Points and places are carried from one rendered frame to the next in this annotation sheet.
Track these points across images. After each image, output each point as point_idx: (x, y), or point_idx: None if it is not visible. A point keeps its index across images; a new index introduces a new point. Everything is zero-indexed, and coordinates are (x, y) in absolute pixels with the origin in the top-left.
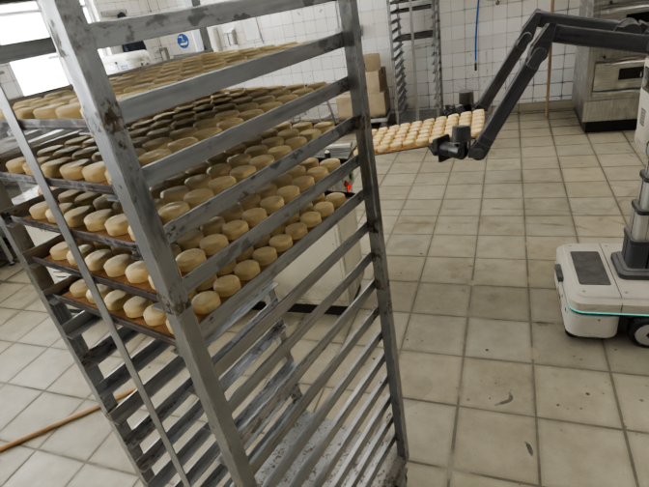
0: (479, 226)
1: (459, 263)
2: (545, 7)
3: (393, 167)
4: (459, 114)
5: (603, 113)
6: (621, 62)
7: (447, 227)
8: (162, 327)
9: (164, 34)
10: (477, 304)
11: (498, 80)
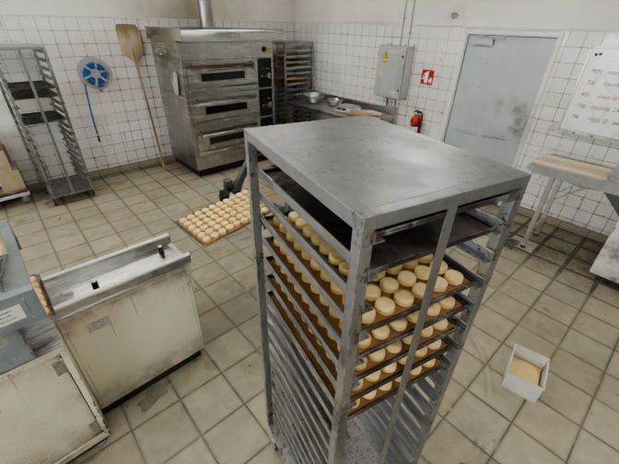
0: (209, 255)
1: (226, 283)
2: (137, 95)
3: (87, 235)
4: (228, 194)
5: (207, 164)
6: (209, 133)
7: (191, 264)
8: (422, 369)
9: None
10: None
11: (246, 171)
